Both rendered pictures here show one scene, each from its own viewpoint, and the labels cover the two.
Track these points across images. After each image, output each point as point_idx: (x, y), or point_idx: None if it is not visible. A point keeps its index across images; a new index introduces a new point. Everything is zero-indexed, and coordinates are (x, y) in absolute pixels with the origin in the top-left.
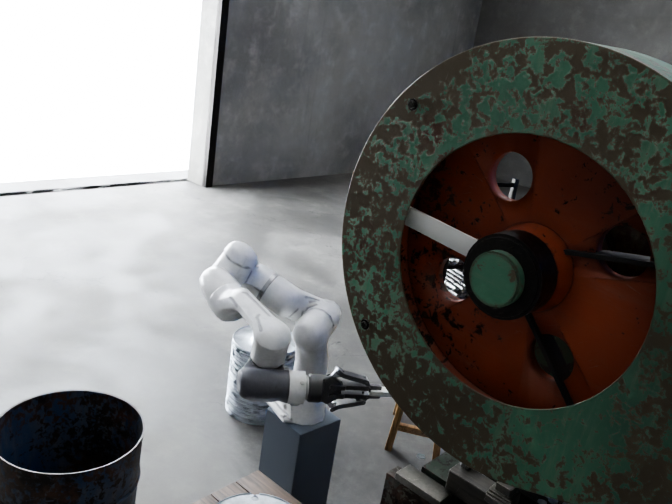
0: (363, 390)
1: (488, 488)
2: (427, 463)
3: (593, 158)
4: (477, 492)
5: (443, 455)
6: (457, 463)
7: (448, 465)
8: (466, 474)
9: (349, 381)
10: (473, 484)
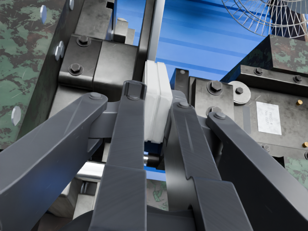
0: (164, 157)
1: (76, 196)
2: (19, 133)
3: None
4: (65, 206)
5: (36, 88)
6: (43, 102)
7: (35, 117)
8: (73, 188)
9: (215, 163)
10: (72, 204)
